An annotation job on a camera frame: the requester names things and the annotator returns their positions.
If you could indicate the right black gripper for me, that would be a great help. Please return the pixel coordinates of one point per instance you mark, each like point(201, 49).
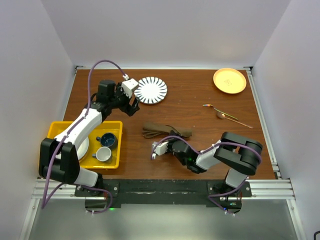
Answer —
point(171, 141)

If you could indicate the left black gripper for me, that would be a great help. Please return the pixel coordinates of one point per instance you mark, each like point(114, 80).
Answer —
point(128, 109)

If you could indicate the brown cloth napkin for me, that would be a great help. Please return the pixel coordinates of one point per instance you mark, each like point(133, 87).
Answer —
point(151, 130)

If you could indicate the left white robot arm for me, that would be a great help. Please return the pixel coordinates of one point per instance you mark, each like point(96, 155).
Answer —
point(59, 160)

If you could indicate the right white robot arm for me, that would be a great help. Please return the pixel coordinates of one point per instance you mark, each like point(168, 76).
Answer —
point(241, 154)

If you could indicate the white blue striped plate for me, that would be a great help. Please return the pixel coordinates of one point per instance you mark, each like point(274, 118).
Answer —
point(151, 90)

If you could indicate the dark blue mug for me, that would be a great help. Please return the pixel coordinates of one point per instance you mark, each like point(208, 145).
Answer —
point(108, 140)

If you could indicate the iridescent fork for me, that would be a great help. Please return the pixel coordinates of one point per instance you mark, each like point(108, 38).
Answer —
point(226, 114)

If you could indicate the copper spoon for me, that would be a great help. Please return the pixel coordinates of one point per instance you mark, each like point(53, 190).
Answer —
point(224, 117)

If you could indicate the white grey mug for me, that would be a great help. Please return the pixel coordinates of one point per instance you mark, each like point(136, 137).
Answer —
point(103, 154)

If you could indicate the white paper plate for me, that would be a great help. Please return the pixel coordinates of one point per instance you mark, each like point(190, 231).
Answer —
point(82, 149)

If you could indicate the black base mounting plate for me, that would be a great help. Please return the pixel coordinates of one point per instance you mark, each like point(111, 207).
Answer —
point(233, 201)

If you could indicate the yellow plastic bin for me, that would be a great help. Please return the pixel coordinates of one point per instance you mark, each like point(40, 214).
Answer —
point(88, 162)

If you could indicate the orange plate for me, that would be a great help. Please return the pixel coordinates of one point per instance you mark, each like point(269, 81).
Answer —
point(229, 81)

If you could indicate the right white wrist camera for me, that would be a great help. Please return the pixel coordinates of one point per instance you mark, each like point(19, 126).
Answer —
point(158, 149)

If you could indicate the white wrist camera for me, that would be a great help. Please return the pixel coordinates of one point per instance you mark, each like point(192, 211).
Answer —
point(129, 86)
point(158, 149)

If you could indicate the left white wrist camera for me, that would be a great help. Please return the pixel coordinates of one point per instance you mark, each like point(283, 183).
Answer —
point(129, 86)

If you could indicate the aluminium frame rail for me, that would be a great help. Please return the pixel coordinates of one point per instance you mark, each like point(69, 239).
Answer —
point(278, 189)

